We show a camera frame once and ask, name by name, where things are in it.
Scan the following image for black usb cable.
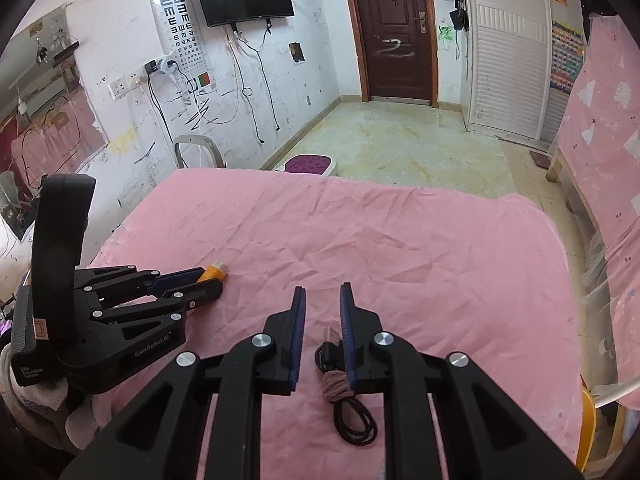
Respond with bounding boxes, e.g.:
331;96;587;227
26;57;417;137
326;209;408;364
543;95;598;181
314;326;380;447

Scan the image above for left white gloved hand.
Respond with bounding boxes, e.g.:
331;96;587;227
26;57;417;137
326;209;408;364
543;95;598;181
1;346;100;454

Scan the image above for pink bed sheet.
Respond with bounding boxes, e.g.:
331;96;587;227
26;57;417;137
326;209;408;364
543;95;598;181
93;169;582;479

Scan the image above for purple white step stool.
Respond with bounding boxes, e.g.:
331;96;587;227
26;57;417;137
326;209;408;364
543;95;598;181
276;154;337;177

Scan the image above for eye chart poster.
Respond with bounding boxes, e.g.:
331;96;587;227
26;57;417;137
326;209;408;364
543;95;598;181
150;0;217;93

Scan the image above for pink patterned hanging sheet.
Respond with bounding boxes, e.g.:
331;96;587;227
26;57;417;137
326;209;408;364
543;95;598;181
558;15;639;385

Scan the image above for dark brown door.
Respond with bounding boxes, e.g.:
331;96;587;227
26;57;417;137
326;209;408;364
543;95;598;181
347;0;438;107

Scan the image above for white louvered wardrobe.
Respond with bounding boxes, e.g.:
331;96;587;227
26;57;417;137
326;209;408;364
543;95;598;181
460;0;585;148

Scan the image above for wall mirror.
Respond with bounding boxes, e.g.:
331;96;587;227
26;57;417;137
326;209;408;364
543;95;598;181
1;8;105;197

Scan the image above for grey metal chair frame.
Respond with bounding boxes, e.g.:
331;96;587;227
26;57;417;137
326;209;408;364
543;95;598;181
174;134;227;169

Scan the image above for white wall power sockets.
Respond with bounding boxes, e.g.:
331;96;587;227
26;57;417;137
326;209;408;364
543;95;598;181
108;55;177;100

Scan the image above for colourful wall chart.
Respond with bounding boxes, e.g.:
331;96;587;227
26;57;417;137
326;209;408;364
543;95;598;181
550;21;585;94

